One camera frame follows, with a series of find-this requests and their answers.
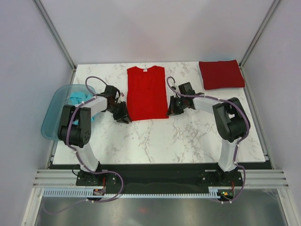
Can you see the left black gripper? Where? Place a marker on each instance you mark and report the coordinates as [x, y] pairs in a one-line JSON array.
[[124, 112]]

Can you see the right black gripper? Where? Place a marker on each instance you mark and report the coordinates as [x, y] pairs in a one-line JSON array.
[[172, 110]]

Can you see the bright red t shirt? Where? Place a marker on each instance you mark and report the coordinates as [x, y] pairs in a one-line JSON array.
[[146, 95]]

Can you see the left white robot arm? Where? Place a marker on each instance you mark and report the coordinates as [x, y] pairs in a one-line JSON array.
[[75, 124]]

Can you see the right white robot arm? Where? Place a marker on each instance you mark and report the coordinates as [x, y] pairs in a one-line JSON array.
[[230, 118]]

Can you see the teal t shirt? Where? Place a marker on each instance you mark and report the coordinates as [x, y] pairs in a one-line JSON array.
[[78, 97]]

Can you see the translucent blue plastic bin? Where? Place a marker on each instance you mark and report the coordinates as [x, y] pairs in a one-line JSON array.
[[49, 128]]

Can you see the folded dark red t shirt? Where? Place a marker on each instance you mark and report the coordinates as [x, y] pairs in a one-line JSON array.
[[221, 75]]

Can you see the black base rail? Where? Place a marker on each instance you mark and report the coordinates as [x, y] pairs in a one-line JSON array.
[[152, 178]]

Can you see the white slotted cable duct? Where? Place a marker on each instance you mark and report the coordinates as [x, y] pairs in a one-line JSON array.
[[94, 193]]

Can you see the right aluminium frame post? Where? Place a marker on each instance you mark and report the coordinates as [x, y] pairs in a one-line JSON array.
[[267, 18]]

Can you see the aluminium frame post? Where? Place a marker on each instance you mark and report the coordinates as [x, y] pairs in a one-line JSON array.
[[267, 18], [51, 27]]

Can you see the left aluminium frame post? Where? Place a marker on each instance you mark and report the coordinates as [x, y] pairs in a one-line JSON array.
[[51, 27]]

